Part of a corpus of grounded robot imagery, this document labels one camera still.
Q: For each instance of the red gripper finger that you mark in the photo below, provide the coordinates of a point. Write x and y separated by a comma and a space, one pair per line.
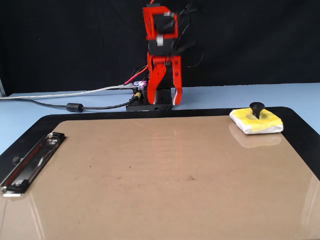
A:
177, 75
155, 77

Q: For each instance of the yellow sponge with black knob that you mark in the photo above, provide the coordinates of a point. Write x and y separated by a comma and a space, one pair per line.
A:
267, 122

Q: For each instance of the black robot base with electronics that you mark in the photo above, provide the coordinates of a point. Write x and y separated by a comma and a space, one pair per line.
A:
142, 107

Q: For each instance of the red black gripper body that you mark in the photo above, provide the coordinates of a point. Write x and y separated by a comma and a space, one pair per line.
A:
168, 75

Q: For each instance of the silver metal clipboard clip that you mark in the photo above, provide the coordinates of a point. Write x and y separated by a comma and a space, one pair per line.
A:
32, 160

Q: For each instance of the black backdrop cloth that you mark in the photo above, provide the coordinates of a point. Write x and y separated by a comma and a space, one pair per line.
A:
50, 37

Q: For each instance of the brown clipboard board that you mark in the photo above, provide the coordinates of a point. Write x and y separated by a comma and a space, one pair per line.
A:
175, 200

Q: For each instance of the black rectangular mat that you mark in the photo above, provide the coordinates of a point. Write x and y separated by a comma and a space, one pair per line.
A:
295, 112

